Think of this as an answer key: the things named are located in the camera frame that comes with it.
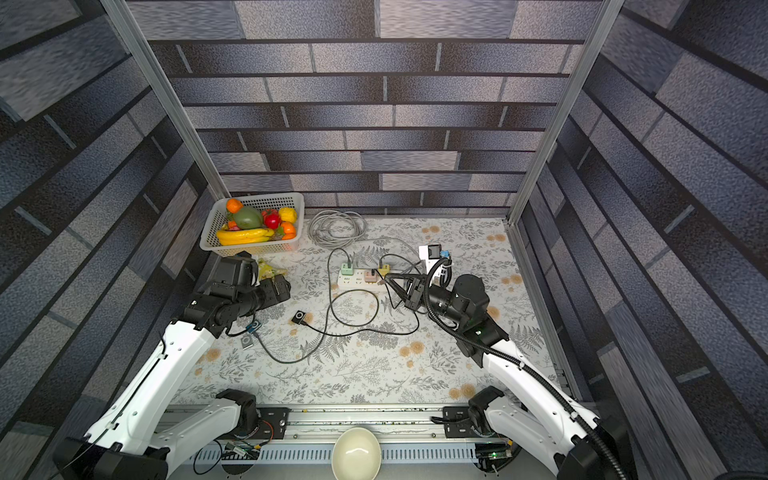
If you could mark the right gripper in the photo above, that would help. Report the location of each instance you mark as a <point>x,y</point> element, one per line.
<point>414,294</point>

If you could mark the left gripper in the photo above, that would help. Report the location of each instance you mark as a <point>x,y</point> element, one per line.
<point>274,295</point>

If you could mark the yellow plastic corn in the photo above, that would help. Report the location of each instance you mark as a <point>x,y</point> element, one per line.
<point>288,214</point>

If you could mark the white plastic fruit basket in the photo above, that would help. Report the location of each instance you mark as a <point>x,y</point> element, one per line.
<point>286,237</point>

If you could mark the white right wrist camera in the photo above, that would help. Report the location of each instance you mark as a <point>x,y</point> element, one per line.
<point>431,254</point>

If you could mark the yellow plastic banana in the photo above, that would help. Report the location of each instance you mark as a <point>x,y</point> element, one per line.
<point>242,237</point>

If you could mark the yellow corn chips bag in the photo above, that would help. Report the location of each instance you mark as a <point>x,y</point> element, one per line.
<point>266,271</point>

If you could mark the green plastic mango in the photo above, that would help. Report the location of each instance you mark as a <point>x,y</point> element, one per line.
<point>248,218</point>

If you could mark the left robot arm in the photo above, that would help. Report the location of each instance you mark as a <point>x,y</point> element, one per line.
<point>125,442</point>

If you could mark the white power strip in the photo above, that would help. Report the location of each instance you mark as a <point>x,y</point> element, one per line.
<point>361,279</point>

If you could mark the blue mp3 player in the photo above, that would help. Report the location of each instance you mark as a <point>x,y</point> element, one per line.
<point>253,327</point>

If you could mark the orange plastic tangerine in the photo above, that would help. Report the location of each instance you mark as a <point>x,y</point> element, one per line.
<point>233,205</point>

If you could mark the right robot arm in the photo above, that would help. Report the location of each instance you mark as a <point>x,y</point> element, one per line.
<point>570,440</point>

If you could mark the cream ceramic bowl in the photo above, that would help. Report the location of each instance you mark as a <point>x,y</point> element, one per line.
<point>356,455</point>

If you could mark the grey mp3 player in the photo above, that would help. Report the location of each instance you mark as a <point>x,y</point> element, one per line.
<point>247,341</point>

